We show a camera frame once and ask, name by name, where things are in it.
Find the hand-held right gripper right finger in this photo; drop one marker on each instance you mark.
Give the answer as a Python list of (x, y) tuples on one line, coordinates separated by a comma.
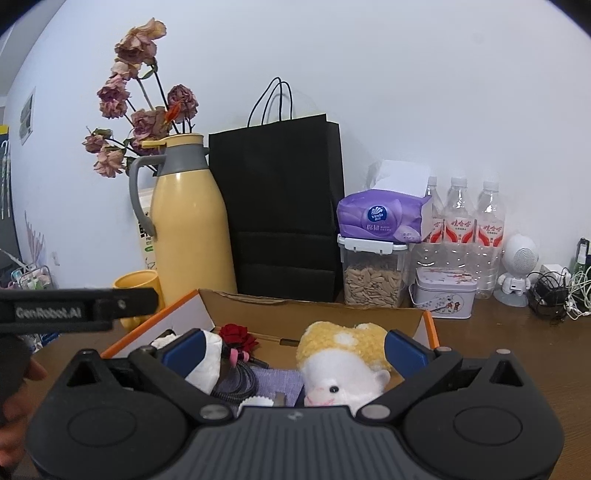
[(402, 350)]

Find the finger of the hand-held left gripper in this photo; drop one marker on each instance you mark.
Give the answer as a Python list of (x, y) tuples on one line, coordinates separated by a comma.
[(138, 301)]

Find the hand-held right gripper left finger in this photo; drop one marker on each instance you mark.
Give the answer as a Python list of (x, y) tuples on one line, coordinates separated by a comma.
[(187, 351)]

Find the yellow and white plush toy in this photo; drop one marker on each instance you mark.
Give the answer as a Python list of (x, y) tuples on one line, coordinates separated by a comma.
[(341, 369)]

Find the cardboard box with orange edge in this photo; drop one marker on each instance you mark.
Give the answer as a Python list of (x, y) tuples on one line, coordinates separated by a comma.
[(258, 316)]

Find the person's left hand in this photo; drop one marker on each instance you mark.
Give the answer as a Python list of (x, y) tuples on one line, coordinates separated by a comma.
[(16, 406)]

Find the yellow mug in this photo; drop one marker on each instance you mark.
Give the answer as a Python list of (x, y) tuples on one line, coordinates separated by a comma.
[(138, 281)]

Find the white and black fabric item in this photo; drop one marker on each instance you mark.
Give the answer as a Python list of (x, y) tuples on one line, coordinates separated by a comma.
[(211, 362)]

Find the blue box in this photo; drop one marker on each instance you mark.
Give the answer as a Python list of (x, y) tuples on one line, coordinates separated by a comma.
[(48, 339)]

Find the red fabric rose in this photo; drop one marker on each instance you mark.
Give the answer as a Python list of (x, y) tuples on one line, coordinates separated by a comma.
[(235, 334)]

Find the white carton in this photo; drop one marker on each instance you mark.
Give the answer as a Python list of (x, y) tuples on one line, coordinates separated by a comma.
[(147, 249)]

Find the printed tin box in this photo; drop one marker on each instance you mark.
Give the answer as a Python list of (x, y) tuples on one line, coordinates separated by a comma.
[(443, 297)]

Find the clear container of seeds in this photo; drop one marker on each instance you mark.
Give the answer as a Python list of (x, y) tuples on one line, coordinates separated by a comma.
[(371, 281)]

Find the yellow thermos jug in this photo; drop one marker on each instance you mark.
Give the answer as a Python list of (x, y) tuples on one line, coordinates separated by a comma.
[(189, 230)]

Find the purple cloth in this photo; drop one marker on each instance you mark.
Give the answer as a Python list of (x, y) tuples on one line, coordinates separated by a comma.
[(272, 381)]

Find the purple tissue pack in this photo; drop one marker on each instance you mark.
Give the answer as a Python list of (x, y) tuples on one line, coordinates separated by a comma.
[(378, 217)]

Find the white robot-shaped speaker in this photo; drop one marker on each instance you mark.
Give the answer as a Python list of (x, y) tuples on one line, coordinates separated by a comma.
[(521, 256)]

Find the black paper bag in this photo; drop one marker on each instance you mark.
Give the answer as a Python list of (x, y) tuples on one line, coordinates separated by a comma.
[(277, 207)]

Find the dried pink flowers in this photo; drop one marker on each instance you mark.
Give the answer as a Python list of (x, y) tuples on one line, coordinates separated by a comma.
[(147, 122)]

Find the wall picture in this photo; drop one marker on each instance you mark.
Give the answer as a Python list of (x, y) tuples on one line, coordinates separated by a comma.
[(27, 117)]

